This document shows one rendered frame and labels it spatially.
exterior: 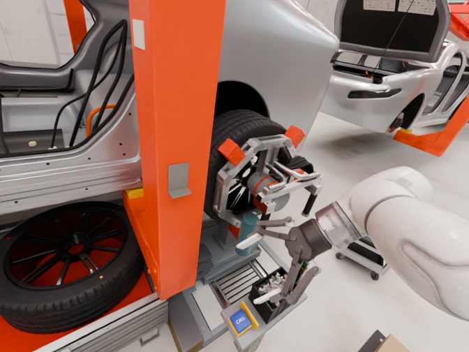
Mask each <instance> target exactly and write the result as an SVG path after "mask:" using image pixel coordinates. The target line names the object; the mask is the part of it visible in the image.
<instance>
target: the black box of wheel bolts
mask: <svg viewBox="0 0 469 352"><path fill-rule="evenodd" d="M287 275H288V273H287V272H286V270H285V269H284V268H283V267H282V266H281V267H280V268H278V269H277V270H274V271H273V272H272V273H270V274H268V275H267V276H266V277H264V278H262V279H261V280H259V281H257V282H255V283H254V284H253V285H252V289H251V292H250V294H249V297H248V299H249V300H250V301H251V303H252V305H253V306H254V307H255V309H256V310H257V312H258V313H259V315H260V316H261V317H262V319H263V321H264V322H265V323H266V324H268V323H269V322H270V321H272V320H273V319H274V318H276V317H277V316H278V315H279V314H280V313H282V312H283V311H284V310H285V309H287V308H288V307H289V306H290V305H289V304H288V302H287V300H286V299H285V298H284V299H282V300H280V301H278V302H270V300H268V301H266V302H263V303H261V304H254V302H253V301H254V300H256V299H258V298H260V297H262V296H263V295H266V294H268V293H270V292H272V291H274V290H276V289H277V288H283V285H284V283H285V280H286V277H287ZM297 284H298V283H297V282H295V284H294V286H293V288H292V292H293V291H294V289H295V287H296V286H297ZM292 292H291V293H292Z"/></svg>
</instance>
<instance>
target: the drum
mask: <svg viewBox="0 0 469 352"><path fill-rule="evenodd" d="M277 183H279V182H277V181H276V180H275V179H274V178H272V177H271V176H269V175H264V176H262V177H261V176H259V175H257V174H256V173H253V174H252V175H251V176H250V177H249V179H248V181H247V187H248V188H249V191H250V192H251V193H252V194H253V195H255V194H257V193H260V192H262V190H263V188H264V187H266V186H270V185H273V184H277ZM289 199H290V193H287V194H284V195H282V196H279V197H276V198H273V199H272V200H273V201H274V202H275V203H276V206H275V208H274V212H277V211H279V210H281V209H283V208H284V207H285V206H286V204H287V203H288V201H289Z"/></svg>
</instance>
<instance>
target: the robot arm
mask: <svg viewBox="0 0 469 352"><path fill-rule="evenodd" d="M433 195H434V188H433V186H432V184H431V183H430V181H428V179H427V178H426V177H425V176H423V174H421V173H420V172H418V171H417V170H415V169H413V168H410V167H407V166H400V167H396V168H391V169H388V170H384V171H382V172H380V173H377V174H375V175H372V176H370V177H368V178H366V179H365V180H363V181H361V182H360V183H358V184H356V185H354V186H353V187H351V188H350V189H348V190H347V191H346V192H345V193H344V194H343V195H342V196H341V197H340V198H339V199H337V200H335V201H334V202H332V203H330V204H329V205H327V206H326V207H324V208H322V209H321V210H318V211H317V212H315V217H316V219H313V218H311V219H309V220H308V221H305V222H304V223H302V224H300V225H299V226H295V220H294V219H293V218H292V217H286V218H284V219H277V220H266V221H256V223H255V224H256V225H257V229H256V230H255V231H253V232H252V233H250V234H249V235H248V236H247V238H248V239H246V240H244V241H243V242H241V243H239V244H238V245H237V246H236V247H237V248H238V249H245V248H246V247H248V246H250V245H252V244H253V243H255V242H257V241H258V240H261V239H262V238H263V236H262V235H266V236H269V237H274V238H277V239H280V240H285V244H284V245H285V247H286V248H287V249H288V253H289V255H290V256H291V257H292V262H291V266H290V270H289V272H288V275H287V277H286V280H285V283H284V285H283V288H277V289H276V290H274V291H272V292H270V293H268V294H266V295H263V296H262V297H260V298H258V299H256V300H254V301H253V302H254V304H261V303H263V302H266V301H268V300H270V302H278V301H280V300H282V299H284V298H285V299H286V300H287V302H288V304H289V305H295V304H296V303H297V301H298V300H299V299H300V297H301V296H302V294H303V293H304V291H305V290H306V288H307V287H308V285H309V284H310V282H311V281H312V279H313V278H314V277H315V276H316V275H318V274H320V273H321V271H322V270H321V268H320V267H318V266H317V265H316V263H315V261H314V258H315V257H316V256H318V255H320V254H322V253H324V252H326V251H328V250H330V249H331V248H332V245H334V246H335V247H336V248H337V249H340V248H341V247H344V246H345V245H347V244H350V243H352V242H354V241H356V240H359V239H360V238H362V237H365V236H368V237H370V238H371V240H372V241H373V244H374V246H375V247H376V249H377V250H378V252H379V253H380V255H381V256H382V257H383V258H384V260H385V261H386V262H387V264H388V265H389V266H390V267H391V268H392V269H393V271H395V273H397V275H398V276H399V277H400V278H401V279H402V280H403V281H404V282H405V283H406V284H407V285H408V286H409V287H410V288H411V289H412V290H413V291H414V292H416V294H418V295H419V296H420V297H421V298H423V299H424V300H426V301H427V302H428V303H430V304H431V305H433V306H434V307H436V308H438V309H439V310H441V311H443V312H445V313H446V314H449V315H450V316H453V317H455V318H458V319H461V320H463V321H467V322H469V221H467V220H465V219H464V218H462V217H460V216H458V215H456V214H454V213H452V212H449V211H447V210H440V209H438V208H437V207H434V206H432V205H430V204H429V203H430V202H431V200H432V198H433ZM282 226H287V227H291V229H290V231H289V233H288V234H285V233H277V232H274V231H270V230H265V229H263V228H269V227H282ZM360 236H361V237H360ZM303 261H306V262H309V266H308V271H307V272H306V273H305V274H304V276H303V277H302V278H301V280H300V282H299V283H298V284H297V286H296V287H295V289H294V291H293V292H292V288H293V286H294V284H295V280H296V278H297V275H298V272H299V269H300V267H301V266H302V263H303ZM291 292H292V293H291Z"/></svg>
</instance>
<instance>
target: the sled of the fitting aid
mask: <svg viewBox="0 0 469 352"><path fill-rule="evenodd" d="M261 251H262V250H261V248H260V247H259V246H258V247H256V248H254V249H252V250H251V251H250V254H249V255H247V256H238V257H236V258H234V259H232V260H231V261H228V262H226V263H224V264H222V265H220V266H218V267H216V268H214V269H213V267H212V266H211V269H210V273H209V274H206V275H205V276H204V277H203V278H201V279H200V280H201V281H202V283H203V285H204V286H205V285H207V284H209V283H211V282H212V281H214V280H216V279H218V278H220V277H222V276H223V275H225V274H227V273H229V272H231V271H233V270H235V269H237V268H238V267H240V266H242V265H244V264H246V263H248V262H249V261H251V260H253V259H255V258H257V257H258V256H260V254H261Z"/></svg>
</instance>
